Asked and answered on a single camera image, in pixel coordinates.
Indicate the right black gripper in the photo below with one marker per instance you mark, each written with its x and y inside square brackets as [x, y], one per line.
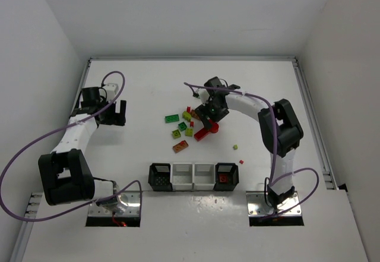
[205, 117]

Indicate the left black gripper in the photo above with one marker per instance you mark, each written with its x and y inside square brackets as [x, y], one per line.
[113, 118]

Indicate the long red lego brick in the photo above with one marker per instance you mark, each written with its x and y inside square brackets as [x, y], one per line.
[199, 135]

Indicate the red square lego brick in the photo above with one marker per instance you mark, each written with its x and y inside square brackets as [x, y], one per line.
[223, 178]

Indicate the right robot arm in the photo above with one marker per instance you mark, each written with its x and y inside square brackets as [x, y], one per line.
[280, 128]

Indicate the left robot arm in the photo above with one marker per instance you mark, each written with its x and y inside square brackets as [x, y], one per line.
[64, 172]

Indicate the tan lego plate upper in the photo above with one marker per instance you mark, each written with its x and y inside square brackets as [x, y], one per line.
[193, 114]

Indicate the tan lego plate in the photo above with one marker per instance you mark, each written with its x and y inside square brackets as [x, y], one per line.
[193, 114]
[176, 148]

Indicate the lime curved lego brick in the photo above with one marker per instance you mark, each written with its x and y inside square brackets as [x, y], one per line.
[186, 116]

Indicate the dark green square lego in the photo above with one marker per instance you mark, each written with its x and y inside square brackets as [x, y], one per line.
[182, 126]

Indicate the long green lego brick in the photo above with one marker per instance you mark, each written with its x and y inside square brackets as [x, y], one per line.
[171, 118]

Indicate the tan lego plate lower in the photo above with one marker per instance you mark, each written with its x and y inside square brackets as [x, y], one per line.
[176, 148]

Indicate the right white bin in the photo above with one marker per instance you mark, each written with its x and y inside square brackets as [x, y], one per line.
[204, 176]

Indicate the white bin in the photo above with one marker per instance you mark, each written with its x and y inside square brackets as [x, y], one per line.
[181, 177]
[204, 176]

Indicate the far right black bin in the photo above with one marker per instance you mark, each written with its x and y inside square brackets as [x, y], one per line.
[231, 169]

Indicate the black bin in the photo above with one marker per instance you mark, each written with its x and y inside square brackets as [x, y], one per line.
[159, 177]
[231, 169]

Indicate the left white bin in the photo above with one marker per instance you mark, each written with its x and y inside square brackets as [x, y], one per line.
[181, 177]

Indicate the far left black bin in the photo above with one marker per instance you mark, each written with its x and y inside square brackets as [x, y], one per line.
[159, 177]

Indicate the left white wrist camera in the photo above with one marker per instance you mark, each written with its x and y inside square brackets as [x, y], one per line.
[112, 90]

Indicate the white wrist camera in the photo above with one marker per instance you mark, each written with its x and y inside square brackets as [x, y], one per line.
[112, 90]
[203, 96]

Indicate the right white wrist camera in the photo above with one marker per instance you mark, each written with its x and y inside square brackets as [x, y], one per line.
[203, 96]

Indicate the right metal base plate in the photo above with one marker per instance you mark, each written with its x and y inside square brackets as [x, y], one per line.
[257, 207]

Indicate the metal base plate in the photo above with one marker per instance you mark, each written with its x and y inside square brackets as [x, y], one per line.
[257, 207]
[126, 204]

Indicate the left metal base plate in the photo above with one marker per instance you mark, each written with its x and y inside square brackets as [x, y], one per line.
[126, 204]

